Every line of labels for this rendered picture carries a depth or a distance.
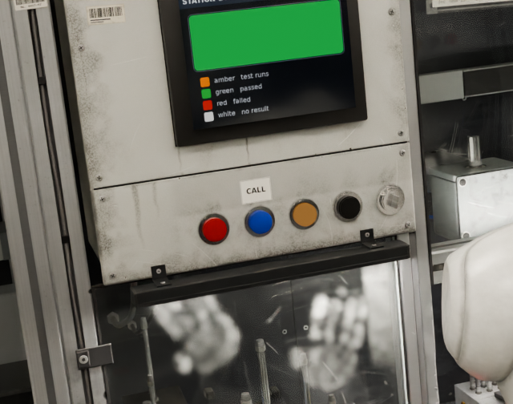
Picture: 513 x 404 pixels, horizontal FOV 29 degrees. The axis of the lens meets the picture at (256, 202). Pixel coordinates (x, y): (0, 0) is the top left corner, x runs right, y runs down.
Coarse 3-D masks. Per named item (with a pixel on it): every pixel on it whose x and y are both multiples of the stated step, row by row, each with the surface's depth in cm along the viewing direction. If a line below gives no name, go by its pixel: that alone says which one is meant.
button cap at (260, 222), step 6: (258, 210) 127; (252, 216) 127; (258, 216) 127; (264, 216) 127; (270, 216) 127; (252, 222) 127; (258, 222) 127; (264, 222) 127; (270, 222) 127; (252, 228) 127; (258, 228) 127; (264, 228) 127
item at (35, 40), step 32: (32, 32) 118; (32, 64) 118; (32, 96) 119; (32, 128) 119; (64, 128) 120; (64, 160) 121; (64, 192) 122; (64, 224) 123; (64, 256) 124; (64, 288) 124; (64, 320) 124; (64, 352) 125; (96, 384) 127
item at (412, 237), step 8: (416, 248) 136; (416, 256) 136; (416, 264) 136; (416, 272) 136; (416, 280) 137; (416, 288) 137; (416, 296) 137; (416, 304) 137; (416, 312) 137; (416, 320) 138; (416, 328) 138; (424, 360) 139; (424, 368) 139; (424, 376) 139; (424, 384) 140; (424, 392) 140; (424, 400) 140
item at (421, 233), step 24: (408, 0) 130; (408, 24) 130; (408, 48) 131; (408, 72) 131; (408, 96) 132; (408, 120) 132; (408, 240) 135; (408, 264) 136; (408, 288) 136; (408, 312) 137; (432, 312) 138; (408, 336) 138; (432, 336) 139; (408, 360) 138; (432, 360) 139; (432, 384) 140
